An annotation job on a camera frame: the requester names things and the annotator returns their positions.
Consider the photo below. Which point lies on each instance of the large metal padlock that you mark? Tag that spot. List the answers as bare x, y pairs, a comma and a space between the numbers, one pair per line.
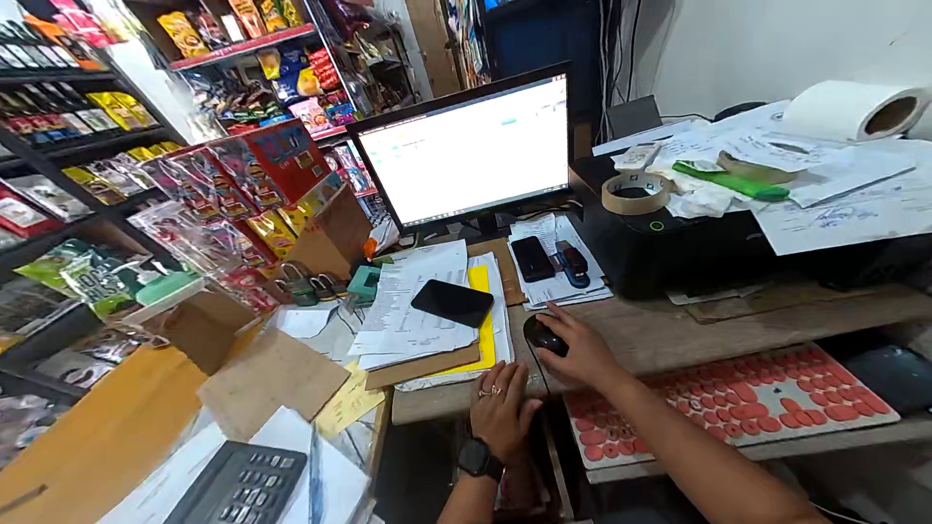
298, 287

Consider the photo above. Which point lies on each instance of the blank white paper slip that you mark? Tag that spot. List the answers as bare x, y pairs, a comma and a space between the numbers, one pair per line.
302, 322

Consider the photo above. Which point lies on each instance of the brown cardboard sheet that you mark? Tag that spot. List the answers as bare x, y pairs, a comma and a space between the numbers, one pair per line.
510, 273

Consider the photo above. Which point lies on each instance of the black shelf with goods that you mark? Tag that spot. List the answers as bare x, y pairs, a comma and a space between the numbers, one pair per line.
65, 138

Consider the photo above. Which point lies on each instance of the yellow folder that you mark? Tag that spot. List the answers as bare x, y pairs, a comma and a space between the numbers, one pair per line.
486, 349

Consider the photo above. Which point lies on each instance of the white keyboard with red keys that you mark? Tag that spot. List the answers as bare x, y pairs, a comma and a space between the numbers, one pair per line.
735, 407

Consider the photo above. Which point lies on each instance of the black computer mouse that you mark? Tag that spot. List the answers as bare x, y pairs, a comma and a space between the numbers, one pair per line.
542, 336

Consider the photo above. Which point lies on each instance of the person's left middle finger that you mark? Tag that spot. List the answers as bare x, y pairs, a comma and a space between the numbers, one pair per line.
506, 381

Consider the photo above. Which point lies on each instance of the person's left forearm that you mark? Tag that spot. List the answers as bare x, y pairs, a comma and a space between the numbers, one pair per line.
470, 500

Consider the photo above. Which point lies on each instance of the white small box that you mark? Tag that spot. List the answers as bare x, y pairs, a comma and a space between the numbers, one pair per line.
637, 156

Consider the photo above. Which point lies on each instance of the teal hole punch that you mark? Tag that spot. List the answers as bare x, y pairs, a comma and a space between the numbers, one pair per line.
364, 284

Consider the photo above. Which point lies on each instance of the person's left ring finger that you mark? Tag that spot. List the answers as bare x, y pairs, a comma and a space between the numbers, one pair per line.
493, 385

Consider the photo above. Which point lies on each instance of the person's right hand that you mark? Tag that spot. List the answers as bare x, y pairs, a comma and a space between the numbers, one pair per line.
588, 351

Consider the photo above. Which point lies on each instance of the person's right index finger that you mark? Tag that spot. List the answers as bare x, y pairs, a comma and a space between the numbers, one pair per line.
555, 324

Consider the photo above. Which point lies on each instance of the blue black stapler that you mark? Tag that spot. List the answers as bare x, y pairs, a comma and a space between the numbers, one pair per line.
574, 268

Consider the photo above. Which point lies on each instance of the yellow handwritten note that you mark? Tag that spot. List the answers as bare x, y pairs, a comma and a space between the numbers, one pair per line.
349, 404

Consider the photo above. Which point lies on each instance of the green white packet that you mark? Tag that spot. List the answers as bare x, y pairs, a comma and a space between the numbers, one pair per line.
87, 276

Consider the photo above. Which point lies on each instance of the red display box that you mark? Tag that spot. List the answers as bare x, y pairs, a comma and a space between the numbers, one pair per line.
291, 164

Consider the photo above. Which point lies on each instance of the black printer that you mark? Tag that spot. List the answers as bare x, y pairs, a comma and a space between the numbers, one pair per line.
633, 255

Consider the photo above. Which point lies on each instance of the pile of small white papers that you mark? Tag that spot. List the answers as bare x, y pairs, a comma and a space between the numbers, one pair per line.
587, 285

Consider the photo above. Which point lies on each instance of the person's left hand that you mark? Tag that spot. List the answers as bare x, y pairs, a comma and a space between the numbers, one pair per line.
501, 423

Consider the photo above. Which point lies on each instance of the wooden computer desk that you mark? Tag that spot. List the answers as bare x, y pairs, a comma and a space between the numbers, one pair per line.
670, 327

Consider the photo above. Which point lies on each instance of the brown cardboard folder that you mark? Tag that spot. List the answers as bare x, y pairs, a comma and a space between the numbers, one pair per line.
422, 367

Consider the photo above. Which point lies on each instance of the small black mobile phone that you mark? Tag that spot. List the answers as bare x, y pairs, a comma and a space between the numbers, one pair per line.
533, 259

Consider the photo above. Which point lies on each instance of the pile of hanging plastic packets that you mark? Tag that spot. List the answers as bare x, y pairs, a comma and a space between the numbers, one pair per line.
218, 207

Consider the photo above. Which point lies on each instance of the large black smartphone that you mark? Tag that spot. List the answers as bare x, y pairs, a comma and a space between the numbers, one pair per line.
453, 303

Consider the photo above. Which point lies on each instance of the dark grey upright panel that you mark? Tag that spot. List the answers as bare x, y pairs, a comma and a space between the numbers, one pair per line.
632, 116

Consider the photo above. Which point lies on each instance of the person's right thumb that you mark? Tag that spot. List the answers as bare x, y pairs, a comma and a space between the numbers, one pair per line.
554, 359

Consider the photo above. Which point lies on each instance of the crumpled white plastic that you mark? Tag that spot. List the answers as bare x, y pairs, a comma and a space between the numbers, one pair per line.
700, 201

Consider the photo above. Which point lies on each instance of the orange brown board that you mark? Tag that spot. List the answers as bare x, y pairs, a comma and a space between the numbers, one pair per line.
94, 437

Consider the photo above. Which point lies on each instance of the person's right forearm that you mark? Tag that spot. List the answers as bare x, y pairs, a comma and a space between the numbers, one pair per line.
692, 455

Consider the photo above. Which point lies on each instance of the person's right middle finger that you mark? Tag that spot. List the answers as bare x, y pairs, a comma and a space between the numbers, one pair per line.
563, 313

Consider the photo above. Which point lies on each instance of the brown curved object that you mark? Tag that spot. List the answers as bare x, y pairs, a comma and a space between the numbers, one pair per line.
757, 170

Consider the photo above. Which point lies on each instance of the brown cardboard piece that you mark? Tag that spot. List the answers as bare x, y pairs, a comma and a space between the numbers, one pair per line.
269, 378

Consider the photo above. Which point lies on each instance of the person's left little finger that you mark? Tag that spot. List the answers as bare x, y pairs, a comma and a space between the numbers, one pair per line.
479, 395

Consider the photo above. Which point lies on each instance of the black flat device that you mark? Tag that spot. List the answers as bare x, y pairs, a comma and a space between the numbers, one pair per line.
892, 375

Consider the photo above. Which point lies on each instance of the person's left thumb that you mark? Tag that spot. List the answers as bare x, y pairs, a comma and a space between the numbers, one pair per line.
529, 416

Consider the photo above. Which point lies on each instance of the black desk calculator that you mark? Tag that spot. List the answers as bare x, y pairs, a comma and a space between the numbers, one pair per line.
237, 484

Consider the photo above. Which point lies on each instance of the stack of white papers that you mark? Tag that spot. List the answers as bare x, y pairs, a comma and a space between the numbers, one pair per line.
411, 298

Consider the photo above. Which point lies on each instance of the large white paper roll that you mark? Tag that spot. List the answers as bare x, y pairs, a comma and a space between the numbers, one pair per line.
823, 109

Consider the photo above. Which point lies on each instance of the snack shelf with red edges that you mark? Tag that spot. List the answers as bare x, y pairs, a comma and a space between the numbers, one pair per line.
255, 54

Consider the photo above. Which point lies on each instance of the wooden keyboard tray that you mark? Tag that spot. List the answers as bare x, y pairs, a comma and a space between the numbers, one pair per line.
757, 455

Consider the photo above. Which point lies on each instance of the person's left index finger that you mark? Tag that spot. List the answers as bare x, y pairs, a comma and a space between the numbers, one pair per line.
519, 380

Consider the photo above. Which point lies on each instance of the white paper sheets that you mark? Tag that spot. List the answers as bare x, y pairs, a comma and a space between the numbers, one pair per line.
342, 487

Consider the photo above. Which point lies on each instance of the pile of loose printed papers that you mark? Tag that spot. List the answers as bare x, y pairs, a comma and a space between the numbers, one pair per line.
837, 215

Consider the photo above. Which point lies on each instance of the brown cardboard box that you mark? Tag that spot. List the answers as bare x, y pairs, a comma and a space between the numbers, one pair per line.
338, 236

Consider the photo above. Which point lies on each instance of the brown tape roll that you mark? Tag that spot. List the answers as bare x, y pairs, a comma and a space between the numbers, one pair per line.
614, 202

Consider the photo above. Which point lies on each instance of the small metal padlock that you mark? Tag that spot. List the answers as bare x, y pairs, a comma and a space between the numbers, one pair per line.
325, 287

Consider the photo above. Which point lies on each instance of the open brown cardboard carton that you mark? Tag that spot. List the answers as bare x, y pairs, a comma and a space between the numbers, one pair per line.
204, 327

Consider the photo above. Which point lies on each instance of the black computer monitor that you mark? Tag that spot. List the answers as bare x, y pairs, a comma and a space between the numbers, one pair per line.
473, 156

